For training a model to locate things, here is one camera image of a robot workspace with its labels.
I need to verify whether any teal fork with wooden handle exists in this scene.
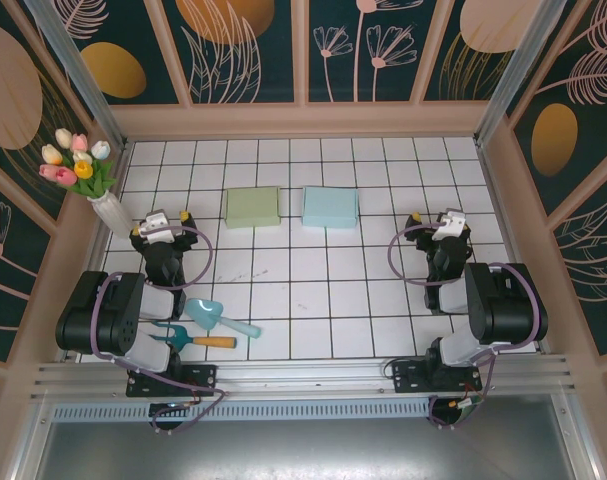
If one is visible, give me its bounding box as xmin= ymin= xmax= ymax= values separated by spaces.
xmin=152 ymin=322 xmax=238 ymax=351

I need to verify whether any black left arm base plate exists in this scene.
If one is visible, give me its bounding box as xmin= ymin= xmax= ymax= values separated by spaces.
xmin=126 ymin=363 xmax=219 ymax=399

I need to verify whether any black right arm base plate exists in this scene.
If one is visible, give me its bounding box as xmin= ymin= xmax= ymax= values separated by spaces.
xmin=391 ymin=359 xmax=484 ymax=395

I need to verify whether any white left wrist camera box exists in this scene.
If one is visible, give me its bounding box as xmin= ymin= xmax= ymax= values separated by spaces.
xmin=138 ymin=211 xmax=177 ymax=238

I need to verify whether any artificial tulip bouquet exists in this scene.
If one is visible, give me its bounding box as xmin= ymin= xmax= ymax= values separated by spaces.
xmin=38 ymin=127 xmax=118 ymax=199

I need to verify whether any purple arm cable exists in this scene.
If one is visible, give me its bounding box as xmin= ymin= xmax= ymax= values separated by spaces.
xmin=387 ymin=223 xmax=542 ymax=431
xmin=90 ymin=224 xmax=229 ymax=436

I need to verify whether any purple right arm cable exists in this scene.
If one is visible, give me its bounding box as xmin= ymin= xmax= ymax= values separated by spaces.
xmin=387 ymin=223 xmax=542 ymax=431

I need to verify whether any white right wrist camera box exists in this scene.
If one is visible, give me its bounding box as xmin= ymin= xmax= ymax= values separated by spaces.
xmin=431 ymin=209 xmax=468 ymax=240

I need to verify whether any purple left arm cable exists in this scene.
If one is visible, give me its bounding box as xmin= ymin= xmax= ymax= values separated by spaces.
xmin=90 ymin=224 xmax=229 ymax=436

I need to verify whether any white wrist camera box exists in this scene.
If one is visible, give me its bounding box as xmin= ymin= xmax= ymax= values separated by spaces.
xmin=431 ymin=209 xmax=468 ymax=240
xmin=138 ymin=211 xmax=177 ymax=238

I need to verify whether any aluminium corner post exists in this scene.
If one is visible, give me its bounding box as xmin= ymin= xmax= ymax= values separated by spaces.
xmin=474 ymin=0 xmax=567 ymax=147
xmin=25 ymin=0 xmax=130 ymax=149

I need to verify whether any light blue paper box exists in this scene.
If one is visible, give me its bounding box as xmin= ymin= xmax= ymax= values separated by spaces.
xmin=300 ymin=186 xmax=360 ymax=230

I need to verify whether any light green paper box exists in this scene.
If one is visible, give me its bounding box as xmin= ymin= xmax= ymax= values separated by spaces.
xmin=223 ymin=186 xmax=283 ymax=230

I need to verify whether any long aluminium mounting rail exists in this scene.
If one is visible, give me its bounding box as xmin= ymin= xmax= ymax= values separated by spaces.
xmin=30 ymin=353 xmax=577 ymax=401

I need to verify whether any small controller board with wires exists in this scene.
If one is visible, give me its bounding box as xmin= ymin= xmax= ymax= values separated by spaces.
xmin=450 ymin=397 xmax=484 ymax=416

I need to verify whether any grey slotted cable duct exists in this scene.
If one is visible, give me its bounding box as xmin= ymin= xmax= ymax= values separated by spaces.
xmin=50 ymin=402 xmax=434 ymax=422

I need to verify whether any white ribbed vase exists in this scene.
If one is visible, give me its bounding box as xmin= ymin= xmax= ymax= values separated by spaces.
xmin=90 ymin=192 xmax=138 ymax=240

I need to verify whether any light blue plastic trowel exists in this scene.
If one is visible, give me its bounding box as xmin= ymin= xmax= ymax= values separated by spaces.
xmin=185 ymin=297 xmax=262 ymax=340

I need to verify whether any aluminium side rail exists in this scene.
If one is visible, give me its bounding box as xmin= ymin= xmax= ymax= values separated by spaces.
xmin=57 ymin=141 xmax=133 ymax=364
xmin=475 ymin=142 xmax=549 ymax=354

